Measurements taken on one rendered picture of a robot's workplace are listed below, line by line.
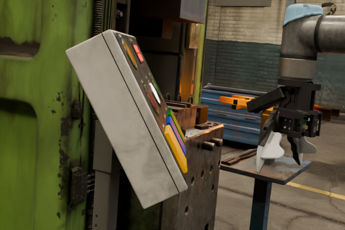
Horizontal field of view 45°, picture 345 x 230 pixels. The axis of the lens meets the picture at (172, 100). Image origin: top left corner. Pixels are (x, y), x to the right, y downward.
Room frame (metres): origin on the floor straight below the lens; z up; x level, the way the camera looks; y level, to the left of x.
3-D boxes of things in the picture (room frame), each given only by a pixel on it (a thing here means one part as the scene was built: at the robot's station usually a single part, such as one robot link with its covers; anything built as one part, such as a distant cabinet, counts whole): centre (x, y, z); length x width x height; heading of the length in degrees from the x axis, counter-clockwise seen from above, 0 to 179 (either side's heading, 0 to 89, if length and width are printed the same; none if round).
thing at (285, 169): (1.79, -0.43, 0.71); 0.40 x 0.30 x 0.02; 148
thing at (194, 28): (1.70, -0.06, 1.27); 0.09 x 0.02 x 0.17; 155
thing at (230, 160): (1.94, -0.41, 0.73); 0.60 x 0.04 x 0.01; 146
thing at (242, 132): (5.54, -0.81, 0.36); 1.20 x 0.80 x 0.72; 60
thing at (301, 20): (0.89, -0.26, 1.23); 0.09 x 0.08 x 0.11; 47
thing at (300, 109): (0.88, -0.26, 1.07); 0.09 x 0.08 x 0.12; 39
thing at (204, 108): (1.54, -0.07, 0.95); 0.12 x 0.08 x 0.06; 65
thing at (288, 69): (0.89, -0.26, 1.15); 0.08 x 0.08 x 0.05
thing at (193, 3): (1.45, 0.15, 1.32); 0.42 x 0.20 x 0.10; 65
